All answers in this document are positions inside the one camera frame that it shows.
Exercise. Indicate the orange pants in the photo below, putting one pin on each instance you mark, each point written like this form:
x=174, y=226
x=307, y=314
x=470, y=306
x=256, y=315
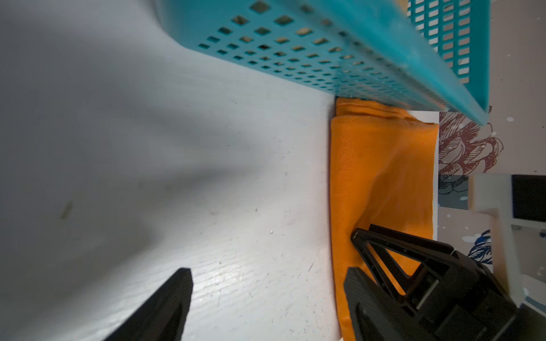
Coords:
x=382, y=172

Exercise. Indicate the teal plastic basket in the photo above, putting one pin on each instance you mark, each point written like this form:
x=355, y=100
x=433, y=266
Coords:
x=417, y=55

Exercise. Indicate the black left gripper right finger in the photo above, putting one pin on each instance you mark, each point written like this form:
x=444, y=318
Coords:
x=420, y=289

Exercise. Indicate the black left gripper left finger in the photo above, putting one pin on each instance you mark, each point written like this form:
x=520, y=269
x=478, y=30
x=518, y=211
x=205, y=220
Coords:
x=163, y=315

